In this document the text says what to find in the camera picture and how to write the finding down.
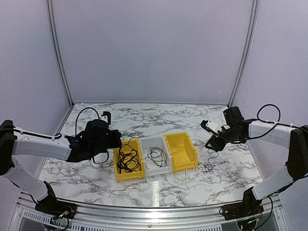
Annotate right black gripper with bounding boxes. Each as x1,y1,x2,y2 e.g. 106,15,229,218
205,127,242,152

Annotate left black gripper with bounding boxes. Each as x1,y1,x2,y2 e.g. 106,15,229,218
90,129,121,158

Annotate thick black cable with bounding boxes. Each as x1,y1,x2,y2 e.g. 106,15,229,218
116,149,140,174

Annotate thin black earphone cable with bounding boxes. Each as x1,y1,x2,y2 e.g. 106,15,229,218
204,146,217,173

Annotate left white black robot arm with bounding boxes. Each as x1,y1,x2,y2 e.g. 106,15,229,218
0,119,121,214

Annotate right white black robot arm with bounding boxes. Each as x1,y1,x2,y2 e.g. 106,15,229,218
201,106,308,216

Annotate left yellow plastic bin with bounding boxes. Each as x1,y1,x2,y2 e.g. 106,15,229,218
113,139,145,181

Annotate yellow plastic bin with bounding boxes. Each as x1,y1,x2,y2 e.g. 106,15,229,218
164,132,198,172
113,139,145,181

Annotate right yellow plastic bin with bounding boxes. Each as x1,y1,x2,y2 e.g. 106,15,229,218
164,132,198,172

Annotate white translucent plastic bin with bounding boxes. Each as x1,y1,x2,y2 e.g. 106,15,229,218
139,135,172,177

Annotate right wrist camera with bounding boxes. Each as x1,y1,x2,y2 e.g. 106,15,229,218
201,120,224,133

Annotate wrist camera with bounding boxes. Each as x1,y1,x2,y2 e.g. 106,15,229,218
101,111,111,125
201,120,224,133

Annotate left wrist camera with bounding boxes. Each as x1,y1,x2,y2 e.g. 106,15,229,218
101,111,111,125

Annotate left arm black hose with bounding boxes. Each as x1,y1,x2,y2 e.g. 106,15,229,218
54,107,109,164

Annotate arm black hose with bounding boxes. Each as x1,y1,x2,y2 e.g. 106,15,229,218
54,107,109,164
231,103,295,145

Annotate white thin cable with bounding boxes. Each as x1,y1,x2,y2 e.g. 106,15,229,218
172,168,195,200

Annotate right arm black hose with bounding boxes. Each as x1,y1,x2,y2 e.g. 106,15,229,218
231,103,295,145

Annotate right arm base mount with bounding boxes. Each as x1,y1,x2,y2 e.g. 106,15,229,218
219,187,264,220

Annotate aluminium front rail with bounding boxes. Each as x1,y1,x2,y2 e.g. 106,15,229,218
14,202,284,231

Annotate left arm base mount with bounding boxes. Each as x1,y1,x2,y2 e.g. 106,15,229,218
35,181,77,219

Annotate right aluminium corner post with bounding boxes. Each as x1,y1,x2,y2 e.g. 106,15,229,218
227,0,259,107

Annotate aluminium corner post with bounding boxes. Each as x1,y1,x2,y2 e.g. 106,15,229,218
46,0,74,107
227,0,259,107

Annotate left aluminium corner post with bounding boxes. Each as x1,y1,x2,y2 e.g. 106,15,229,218
46,0,74,107

